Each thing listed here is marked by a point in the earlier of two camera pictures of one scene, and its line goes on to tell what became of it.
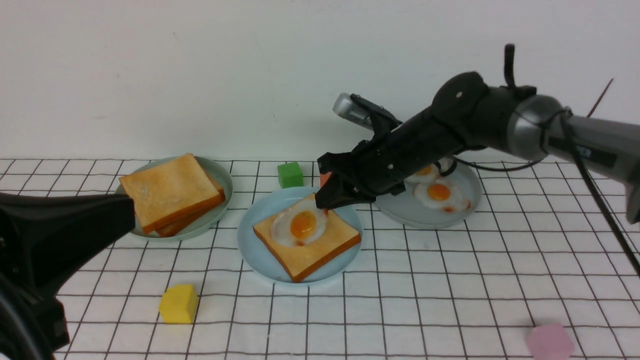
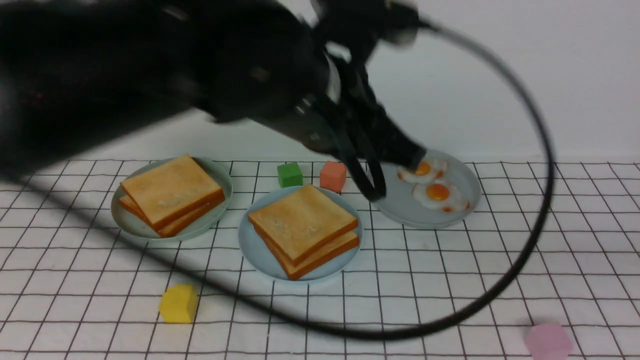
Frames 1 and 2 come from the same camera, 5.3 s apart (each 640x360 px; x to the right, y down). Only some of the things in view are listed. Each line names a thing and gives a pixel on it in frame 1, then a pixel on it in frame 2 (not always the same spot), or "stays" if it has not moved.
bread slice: (166, 191) -> (302, 223)
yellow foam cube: (178, 304) stays
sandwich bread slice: (299, 262) stays
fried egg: (443, 195) stays
